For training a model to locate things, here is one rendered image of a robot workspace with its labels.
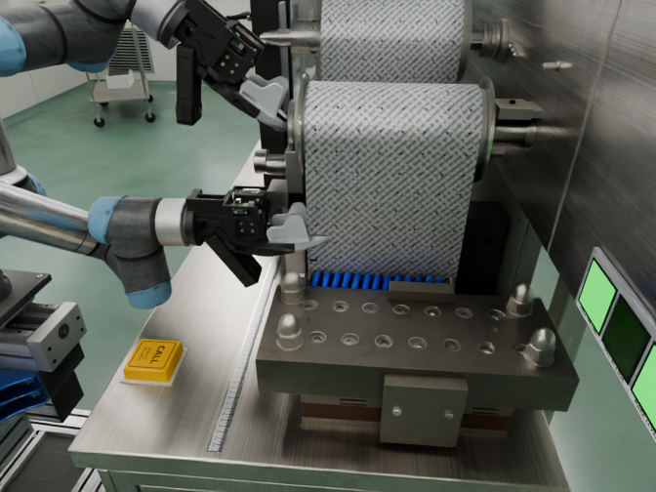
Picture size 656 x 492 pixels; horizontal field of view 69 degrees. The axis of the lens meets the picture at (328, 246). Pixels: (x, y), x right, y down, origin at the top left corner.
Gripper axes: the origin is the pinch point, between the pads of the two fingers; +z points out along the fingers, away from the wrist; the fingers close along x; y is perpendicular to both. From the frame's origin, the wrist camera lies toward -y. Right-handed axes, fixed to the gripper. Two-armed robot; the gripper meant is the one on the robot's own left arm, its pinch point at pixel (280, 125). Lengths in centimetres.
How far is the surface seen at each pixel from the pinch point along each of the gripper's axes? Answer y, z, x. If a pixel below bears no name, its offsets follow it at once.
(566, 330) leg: 2, 69, 5
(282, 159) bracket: -4.5, 3.5, 0.5
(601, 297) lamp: 18.5, 31.1, -33.2
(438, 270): 0.6, 32.2, -8.4
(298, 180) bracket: -5.0, 7.3, -1.0
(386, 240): -0.9, 22.4, -8.3
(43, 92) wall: -304, -200, 445
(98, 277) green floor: -175, -19, 125
